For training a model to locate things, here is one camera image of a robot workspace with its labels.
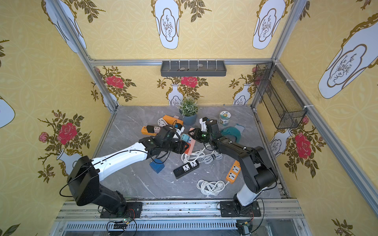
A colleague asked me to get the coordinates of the pink power strip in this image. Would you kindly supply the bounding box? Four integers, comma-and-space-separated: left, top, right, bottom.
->
181, 133, 195, 155

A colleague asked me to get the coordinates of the blue cube adapter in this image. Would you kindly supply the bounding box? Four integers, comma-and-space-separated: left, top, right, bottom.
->
150, 159, 165, 174

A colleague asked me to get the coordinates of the black power strip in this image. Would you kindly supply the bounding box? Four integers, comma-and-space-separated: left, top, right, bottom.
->
173, 160, 199, 179

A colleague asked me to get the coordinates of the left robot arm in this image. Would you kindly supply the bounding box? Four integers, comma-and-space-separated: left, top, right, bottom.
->
67, 125, 190, 216

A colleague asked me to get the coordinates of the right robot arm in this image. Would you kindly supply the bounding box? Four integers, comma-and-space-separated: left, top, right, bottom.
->
188, 120, 278, 207

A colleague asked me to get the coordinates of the black charger block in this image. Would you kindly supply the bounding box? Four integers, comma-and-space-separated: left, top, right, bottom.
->
146, 125, 155, 133

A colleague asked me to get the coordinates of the green work glove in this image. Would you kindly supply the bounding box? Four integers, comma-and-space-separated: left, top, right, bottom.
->
221, 124, 245, 143

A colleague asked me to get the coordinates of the round printed tin jar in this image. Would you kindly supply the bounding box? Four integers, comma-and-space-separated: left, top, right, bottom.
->
219, 111, 231, 126

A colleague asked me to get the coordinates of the orange power strip with adapters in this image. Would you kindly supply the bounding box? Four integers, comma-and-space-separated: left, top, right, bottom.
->
141, 126, 158, 136

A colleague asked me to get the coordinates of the potted green plant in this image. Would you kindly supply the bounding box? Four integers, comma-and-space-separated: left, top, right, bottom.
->
179, 96, 199, 125

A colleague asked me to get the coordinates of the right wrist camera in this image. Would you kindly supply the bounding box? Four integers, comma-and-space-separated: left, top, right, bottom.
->
199, 117, 208, 132

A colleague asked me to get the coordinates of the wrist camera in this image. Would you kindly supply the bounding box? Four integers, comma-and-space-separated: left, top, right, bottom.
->
199, 117, 208, 132
173, 123, 185, 137

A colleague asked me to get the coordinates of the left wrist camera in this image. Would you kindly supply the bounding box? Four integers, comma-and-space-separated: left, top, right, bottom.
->
173, 123, 185, 137

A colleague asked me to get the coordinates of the white coiled cable centre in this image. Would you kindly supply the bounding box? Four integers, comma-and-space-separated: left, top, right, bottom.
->
181, 144, 223, 165

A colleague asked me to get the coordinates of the white cable right strip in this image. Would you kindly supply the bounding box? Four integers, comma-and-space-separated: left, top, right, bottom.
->
196, 179, 229, 197

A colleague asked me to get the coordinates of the grey wall shelf tray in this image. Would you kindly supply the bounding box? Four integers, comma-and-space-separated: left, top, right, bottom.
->
160, 60, 227, 77

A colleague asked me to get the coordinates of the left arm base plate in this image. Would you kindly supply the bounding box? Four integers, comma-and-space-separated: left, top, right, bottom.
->
100, 202, 143, 219

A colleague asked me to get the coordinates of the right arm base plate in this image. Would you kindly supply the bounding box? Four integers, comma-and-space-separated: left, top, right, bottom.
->
220, 200, 261, 217

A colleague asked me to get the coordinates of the black wire mesh basket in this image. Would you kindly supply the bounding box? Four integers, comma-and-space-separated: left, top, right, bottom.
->
255, 63, 307, 129

